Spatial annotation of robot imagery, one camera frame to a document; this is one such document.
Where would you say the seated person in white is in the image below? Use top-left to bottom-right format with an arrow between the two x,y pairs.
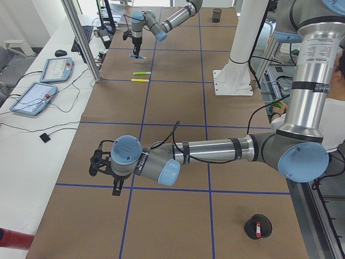
270,52 -> 345,154

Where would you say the blue teach pendant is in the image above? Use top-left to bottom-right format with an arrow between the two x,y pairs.
40,57 -> 74,83
10,82 -> 58,116

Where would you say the red capped white marker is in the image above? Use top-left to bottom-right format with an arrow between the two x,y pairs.
256,221 -> 261,238

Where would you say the black keyboard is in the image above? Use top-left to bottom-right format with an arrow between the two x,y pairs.
71,25 -> 94,53

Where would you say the small black sensor box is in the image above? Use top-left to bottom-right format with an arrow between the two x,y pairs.
39,133 -> 51,143

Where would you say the white camera pole stand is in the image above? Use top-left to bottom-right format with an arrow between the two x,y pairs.
213,0 -> 268,96

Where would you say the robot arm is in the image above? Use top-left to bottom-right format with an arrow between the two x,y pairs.
126,0 -> 203,59
111,8 -> 268,189

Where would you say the black mesh pen cup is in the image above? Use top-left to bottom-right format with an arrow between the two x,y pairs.
212,8 -> 222,23

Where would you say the blue marker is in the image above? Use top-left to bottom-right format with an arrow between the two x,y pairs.
129,54 -> 146,59

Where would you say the red thermos bottle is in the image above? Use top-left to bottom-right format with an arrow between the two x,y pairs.
1,228 -> 35,250

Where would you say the yellow marker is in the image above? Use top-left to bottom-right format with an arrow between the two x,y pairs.
130,79 -> 150,83

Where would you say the green marker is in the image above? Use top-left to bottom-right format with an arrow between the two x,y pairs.
133,72 -> 151,76

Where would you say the black solid cup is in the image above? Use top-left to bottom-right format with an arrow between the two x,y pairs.
244,214 -> 273,240

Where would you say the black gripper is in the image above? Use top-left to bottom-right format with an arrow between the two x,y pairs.
132,37 -> 142,58
112,173 -> 131,195

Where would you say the black computer mouse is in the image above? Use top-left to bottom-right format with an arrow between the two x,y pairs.
54,49 -> 67,57

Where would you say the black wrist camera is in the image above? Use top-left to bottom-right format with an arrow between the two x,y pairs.
122,30 -> 132,40
89,140 -> 114,176

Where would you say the far blue teach pendant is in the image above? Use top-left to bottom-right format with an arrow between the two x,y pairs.
40,57 -> 74,83

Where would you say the aluminium frame post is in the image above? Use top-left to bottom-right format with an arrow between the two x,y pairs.
61,0 -> 100,83

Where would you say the near blue teach pendant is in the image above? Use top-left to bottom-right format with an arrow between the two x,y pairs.
10,82 -> 58,116

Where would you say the brown paper table mat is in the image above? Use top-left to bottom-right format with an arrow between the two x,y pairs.
27,8 -> 308,258

